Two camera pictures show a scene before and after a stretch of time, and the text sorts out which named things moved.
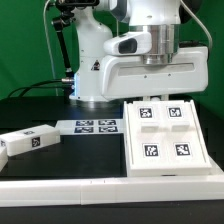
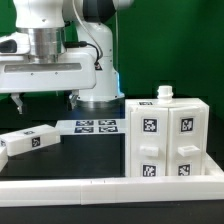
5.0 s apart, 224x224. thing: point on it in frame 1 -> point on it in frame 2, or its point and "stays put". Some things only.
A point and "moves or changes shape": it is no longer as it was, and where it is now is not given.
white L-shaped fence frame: x=113 y=190 stays put
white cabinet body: x=164 y=138 moves or changes shape
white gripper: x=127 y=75 -> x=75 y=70
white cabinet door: x=148 y=133 moves or changes shape
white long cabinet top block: x=28 y=139 stays put
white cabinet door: x=182 y=142 moves or changes shape
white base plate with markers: x=90 y=126 stays put
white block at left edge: x=4 y=157 stays put
